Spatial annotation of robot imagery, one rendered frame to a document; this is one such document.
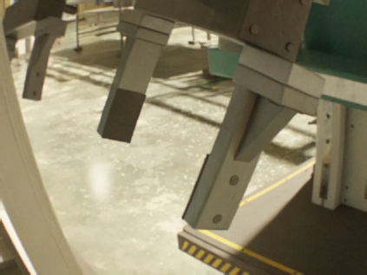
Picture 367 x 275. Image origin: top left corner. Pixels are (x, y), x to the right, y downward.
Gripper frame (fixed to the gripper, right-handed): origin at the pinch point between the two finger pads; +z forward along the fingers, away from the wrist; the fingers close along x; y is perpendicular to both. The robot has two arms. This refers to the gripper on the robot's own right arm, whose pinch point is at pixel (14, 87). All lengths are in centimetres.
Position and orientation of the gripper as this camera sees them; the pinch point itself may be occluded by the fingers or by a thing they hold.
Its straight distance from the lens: 61.8
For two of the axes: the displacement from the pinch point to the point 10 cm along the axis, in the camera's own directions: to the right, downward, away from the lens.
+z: -1.2, 9.9, -0.4
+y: 6.8, 1.2, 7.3
